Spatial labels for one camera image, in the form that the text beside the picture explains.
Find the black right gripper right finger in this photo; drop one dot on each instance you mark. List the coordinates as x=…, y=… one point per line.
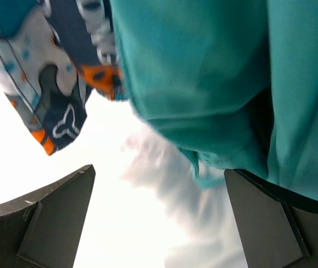
x=277, y=227

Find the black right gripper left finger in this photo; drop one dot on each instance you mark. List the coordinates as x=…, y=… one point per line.
x=43, y=228

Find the teal shirt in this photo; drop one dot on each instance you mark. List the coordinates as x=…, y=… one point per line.
x=232, y=84

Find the blue orange patterned shirt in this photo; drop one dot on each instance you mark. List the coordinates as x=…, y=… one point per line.
x=52, y=55

